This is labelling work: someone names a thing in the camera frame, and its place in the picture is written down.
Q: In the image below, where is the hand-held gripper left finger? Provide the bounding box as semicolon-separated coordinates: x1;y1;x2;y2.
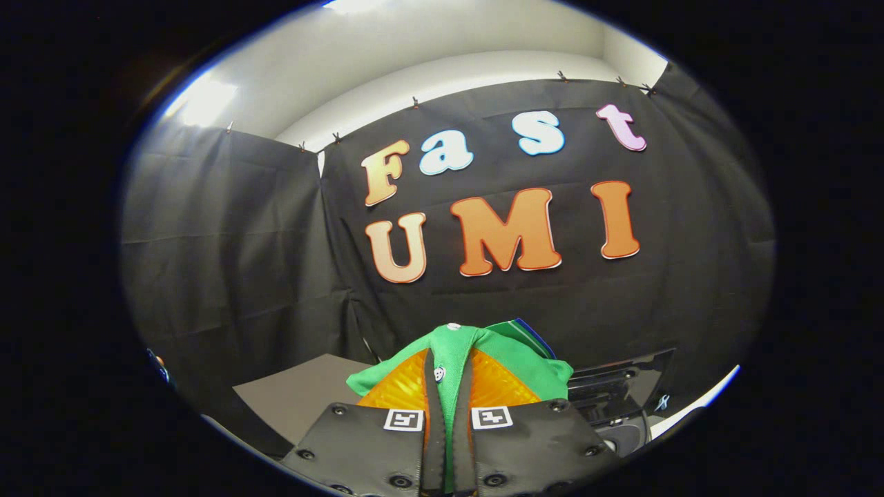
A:
282;349;448;497

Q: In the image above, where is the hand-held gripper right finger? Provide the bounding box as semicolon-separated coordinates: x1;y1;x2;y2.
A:
454;347;620;497

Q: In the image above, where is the black backdrop cloth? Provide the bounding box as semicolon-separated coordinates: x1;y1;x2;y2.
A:
119;62;776;442

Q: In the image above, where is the dark grey washing machine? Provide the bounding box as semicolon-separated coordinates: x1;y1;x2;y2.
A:
568;349;678;460

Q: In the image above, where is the white board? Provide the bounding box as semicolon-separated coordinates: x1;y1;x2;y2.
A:
649;364;741;440

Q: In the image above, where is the grey cabinet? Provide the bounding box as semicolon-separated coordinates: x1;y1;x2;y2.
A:
200;353;374;460

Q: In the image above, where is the green polo shirt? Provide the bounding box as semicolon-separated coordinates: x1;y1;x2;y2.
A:
345;319;574;494

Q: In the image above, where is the row of small cloth clips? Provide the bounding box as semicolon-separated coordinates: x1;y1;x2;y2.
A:
227;69;657;149

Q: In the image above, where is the dark washing machine lid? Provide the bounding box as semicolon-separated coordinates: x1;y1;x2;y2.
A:
568;349;676;422

